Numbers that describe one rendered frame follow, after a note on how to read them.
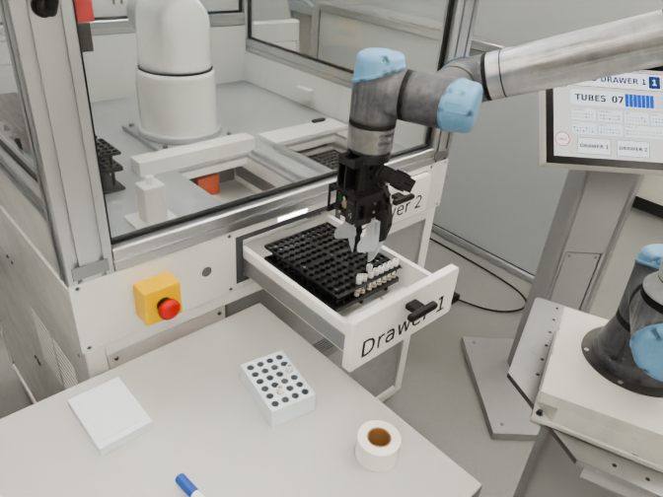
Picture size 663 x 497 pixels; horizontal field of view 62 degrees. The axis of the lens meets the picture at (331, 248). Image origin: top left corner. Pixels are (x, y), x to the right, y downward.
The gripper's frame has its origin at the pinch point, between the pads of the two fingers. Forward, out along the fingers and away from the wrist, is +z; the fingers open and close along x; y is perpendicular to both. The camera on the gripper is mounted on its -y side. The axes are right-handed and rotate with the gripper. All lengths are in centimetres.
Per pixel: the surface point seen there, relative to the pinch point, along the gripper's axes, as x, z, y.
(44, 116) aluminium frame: -24, -25, 43
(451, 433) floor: -1, 97, -60
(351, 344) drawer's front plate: 10.5, 8.8, 12.7
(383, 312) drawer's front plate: 10.7, 5.2, 5.6
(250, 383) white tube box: -0.4, 18.3, 25.5
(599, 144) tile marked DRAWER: 4, -3, -88
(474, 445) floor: 7, 97, -61
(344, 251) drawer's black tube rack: -9.5, 7.3, -5.0
